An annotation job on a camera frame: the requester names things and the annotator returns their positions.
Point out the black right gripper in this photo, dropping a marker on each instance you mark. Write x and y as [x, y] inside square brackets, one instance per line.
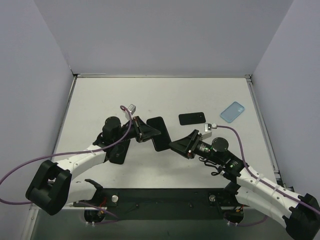
[193, 144]

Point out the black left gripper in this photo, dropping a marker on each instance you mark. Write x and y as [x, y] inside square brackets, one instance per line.
[139, 129]

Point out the black bare phone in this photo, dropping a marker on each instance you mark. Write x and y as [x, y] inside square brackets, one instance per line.
[191, 118]

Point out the light blue phone case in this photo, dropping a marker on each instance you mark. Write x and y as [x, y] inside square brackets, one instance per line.
[233, 111]

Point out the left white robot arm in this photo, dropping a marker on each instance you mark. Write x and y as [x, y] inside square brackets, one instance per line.
[53, 185]

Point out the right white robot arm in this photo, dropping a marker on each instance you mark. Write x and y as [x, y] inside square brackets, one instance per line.
[298, 214]

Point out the large black cased phone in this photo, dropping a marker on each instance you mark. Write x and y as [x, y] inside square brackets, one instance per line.
[117, 154]

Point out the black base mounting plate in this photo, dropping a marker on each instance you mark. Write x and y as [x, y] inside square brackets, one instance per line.
[168, 203]

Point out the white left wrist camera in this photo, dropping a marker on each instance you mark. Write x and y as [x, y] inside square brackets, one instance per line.
[131, 108]

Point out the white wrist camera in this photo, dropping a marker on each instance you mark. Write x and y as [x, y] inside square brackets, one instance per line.
[208, 128]
[131, 108]

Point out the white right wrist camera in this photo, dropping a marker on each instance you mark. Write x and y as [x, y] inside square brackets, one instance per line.
[208, 128]

